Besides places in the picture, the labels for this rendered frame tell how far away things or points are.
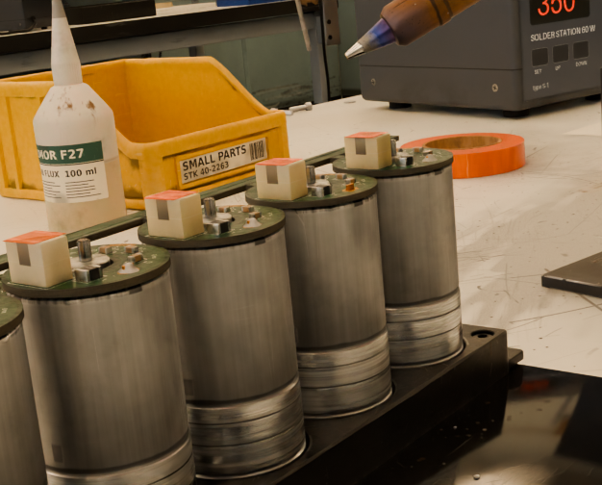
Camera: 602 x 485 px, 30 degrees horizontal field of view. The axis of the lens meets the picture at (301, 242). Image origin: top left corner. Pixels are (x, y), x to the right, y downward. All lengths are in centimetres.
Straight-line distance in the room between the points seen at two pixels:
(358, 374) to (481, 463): 3
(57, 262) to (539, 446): 10
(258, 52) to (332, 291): 591
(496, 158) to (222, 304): 35
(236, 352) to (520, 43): 51
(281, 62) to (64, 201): 577
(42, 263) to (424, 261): 9
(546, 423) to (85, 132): 28
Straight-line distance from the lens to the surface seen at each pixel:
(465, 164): 52
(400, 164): 22
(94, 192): 47
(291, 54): 628
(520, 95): 68
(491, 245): 40
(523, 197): 47
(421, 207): 22
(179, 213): 18
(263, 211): 19
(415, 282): 23
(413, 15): 20
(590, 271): 35
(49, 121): 47
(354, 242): 20
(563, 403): 24
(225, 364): 18
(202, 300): 18
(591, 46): 72
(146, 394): 17
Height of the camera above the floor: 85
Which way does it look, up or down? 14 degrees down
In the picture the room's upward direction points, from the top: 5 degrees counter-clockwise
